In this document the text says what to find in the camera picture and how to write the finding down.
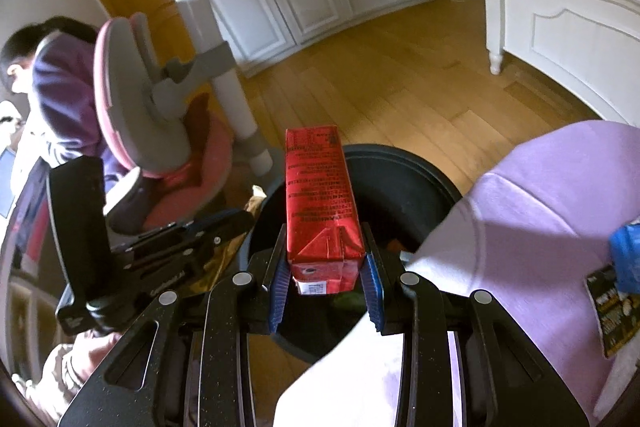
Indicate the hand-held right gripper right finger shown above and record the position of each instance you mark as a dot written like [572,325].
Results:
[373,297]

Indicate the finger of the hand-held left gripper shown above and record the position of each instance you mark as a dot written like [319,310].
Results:
[210,237]

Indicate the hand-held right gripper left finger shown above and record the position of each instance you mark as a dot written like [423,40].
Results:
[276,294]

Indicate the red drink carton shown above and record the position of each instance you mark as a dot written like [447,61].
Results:
[315,207]

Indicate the black trash bin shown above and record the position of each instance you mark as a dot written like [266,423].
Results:
[400,202]

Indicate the person's left forearm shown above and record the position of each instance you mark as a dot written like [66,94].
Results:
[70,367]

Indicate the pink desk chair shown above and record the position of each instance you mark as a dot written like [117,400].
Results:
[120,92]

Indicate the black snack packet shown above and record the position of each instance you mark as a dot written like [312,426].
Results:
[612,317]

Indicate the white bed frame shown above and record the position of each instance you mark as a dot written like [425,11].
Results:
[560,32]

